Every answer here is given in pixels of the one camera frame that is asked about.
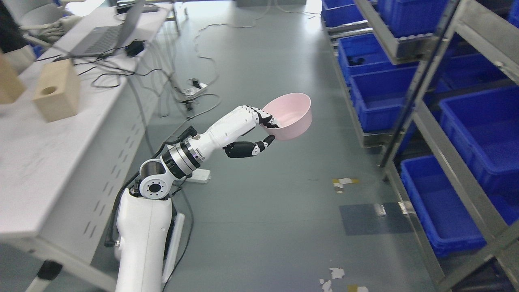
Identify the wooden block with hole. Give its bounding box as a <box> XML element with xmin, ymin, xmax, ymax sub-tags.
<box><xmin>32</xmin><ymin>68</ymin><xmax>80</xmax><ymax>122</ymax></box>

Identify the pink bowl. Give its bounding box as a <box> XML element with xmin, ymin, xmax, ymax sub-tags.
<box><xmin>262</xmin><ymin>93</ymin><xmax>313</xmax><ymax>141</ymax></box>

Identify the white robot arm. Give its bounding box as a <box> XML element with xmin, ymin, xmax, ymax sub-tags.
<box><xmin>105</xmin><ymin>127</ymin><xmax>200</xmax><ymax>292</ymax></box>

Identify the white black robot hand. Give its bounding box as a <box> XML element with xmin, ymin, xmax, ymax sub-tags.
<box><xmin>189</xmin><ymin>105</ymin><xmax>280</xmax><ymax>160</ymax></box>

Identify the grey laptop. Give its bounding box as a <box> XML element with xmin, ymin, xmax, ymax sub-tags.
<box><xmin>54</xmin><ymin>0</ymin><xmax>145</xmax><ymax>62</ymax></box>

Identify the steel shelf rack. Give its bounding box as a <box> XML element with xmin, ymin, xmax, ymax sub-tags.
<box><xmin>322</xmin><ymin>0</ymin><xmax>519</xmax><ymax>292</ymax></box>

